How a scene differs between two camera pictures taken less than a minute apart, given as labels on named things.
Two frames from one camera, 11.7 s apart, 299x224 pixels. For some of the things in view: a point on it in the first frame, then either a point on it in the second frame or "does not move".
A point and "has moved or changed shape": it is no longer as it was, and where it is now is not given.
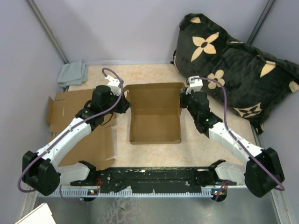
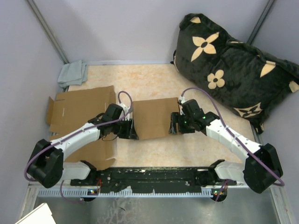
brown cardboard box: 98,146 does not move
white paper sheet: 41,215 does not move
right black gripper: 182,96 → 176,118
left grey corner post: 47,30 does not move
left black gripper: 125,104 → 130,126
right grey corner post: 260,21 does not move
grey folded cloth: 73,74 does not move
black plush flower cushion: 253,78 does not move
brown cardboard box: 155,112 has moved or changed shape
